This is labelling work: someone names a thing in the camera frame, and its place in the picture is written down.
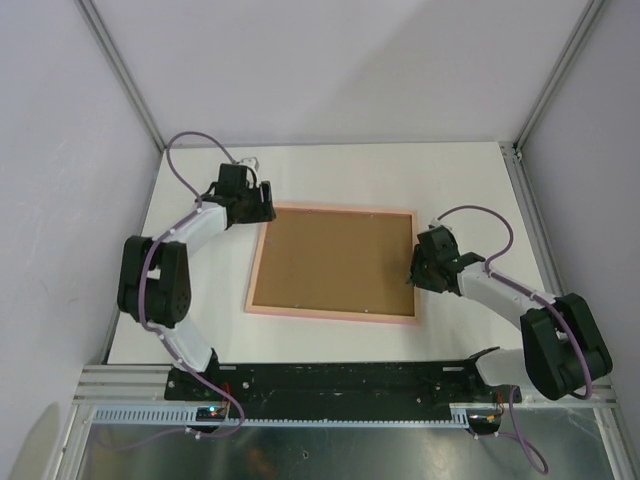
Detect brown cardboard backing board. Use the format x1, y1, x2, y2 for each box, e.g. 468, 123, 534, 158
251, 208, 416, 318

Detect pink wooden picture frame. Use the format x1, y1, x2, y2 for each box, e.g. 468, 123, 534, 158
244, 202, 421, 326

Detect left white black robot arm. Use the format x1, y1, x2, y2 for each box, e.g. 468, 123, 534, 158
117, 157, 276, 400

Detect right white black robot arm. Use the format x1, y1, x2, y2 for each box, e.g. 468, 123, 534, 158
409, 226, 613, 401

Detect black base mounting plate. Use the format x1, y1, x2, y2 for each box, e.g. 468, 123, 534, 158
163, 362, 524, 422

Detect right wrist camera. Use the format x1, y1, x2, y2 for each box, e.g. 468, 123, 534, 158
429, 217, 452, 231

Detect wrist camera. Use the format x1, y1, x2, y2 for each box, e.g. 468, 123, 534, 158
239, 157, 260, 173
429, 217, 452, 231

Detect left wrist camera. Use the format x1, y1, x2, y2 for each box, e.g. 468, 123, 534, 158
239, 157, 260, 173

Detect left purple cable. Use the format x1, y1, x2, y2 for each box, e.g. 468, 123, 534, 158
94, 131, 246, 451

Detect purple cable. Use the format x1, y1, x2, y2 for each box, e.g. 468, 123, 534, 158
94, 131, 246, 451
433, 204, 599, 474

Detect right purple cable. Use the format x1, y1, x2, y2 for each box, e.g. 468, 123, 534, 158
433, 204, 599, 474

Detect white slotted cable duct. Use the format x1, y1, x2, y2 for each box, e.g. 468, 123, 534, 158
89, 402, 501, 429

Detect aluminium frame rail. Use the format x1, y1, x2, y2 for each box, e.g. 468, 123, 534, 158
74, 0, 166, 153

